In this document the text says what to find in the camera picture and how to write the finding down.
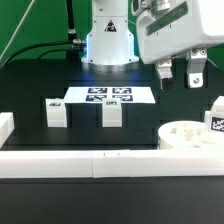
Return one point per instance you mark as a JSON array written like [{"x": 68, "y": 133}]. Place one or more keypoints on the white sheet with tags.
[{"x": 128, "y": 94}]

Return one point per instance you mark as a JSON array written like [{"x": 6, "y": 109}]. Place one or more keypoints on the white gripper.
[{"x": 185, "y": 25}]

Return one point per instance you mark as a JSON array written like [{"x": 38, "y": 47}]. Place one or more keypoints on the white round stool seat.
[{"x": 188, "y": 135}]

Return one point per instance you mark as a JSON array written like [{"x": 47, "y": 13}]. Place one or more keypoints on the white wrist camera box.
[{"x": 140, "y": 6}]

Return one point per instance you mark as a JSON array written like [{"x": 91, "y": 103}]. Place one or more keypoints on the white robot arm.
[{"x": 112, "y": 43}]

